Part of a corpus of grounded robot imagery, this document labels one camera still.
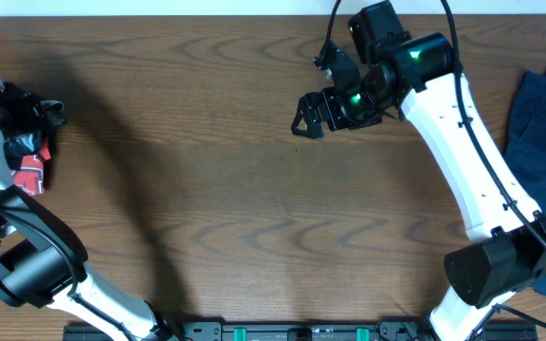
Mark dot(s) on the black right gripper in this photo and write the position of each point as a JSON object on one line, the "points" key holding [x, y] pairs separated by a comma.
{"points": [[337, 119]]}

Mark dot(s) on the black cycling jersey orange lines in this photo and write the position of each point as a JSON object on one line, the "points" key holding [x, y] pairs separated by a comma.
{"points": [[27, 121]]}

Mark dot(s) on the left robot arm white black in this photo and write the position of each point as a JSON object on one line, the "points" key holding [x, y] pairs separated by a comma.
{"points": [[44, 264]]}

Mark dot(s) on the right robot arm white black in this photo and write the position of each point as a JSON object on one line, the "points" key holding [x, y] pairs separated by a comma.
{"points": [[422, 79]]}

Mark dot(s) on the red folded printed t-shirt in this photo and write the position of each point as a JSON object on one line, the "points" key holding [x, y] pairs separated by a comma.
{"points": [[31, 176]]}

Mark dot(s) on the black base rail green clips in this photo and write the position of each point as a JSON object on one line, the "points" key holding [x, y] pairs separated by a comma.
{"points": [[386, 330]]}

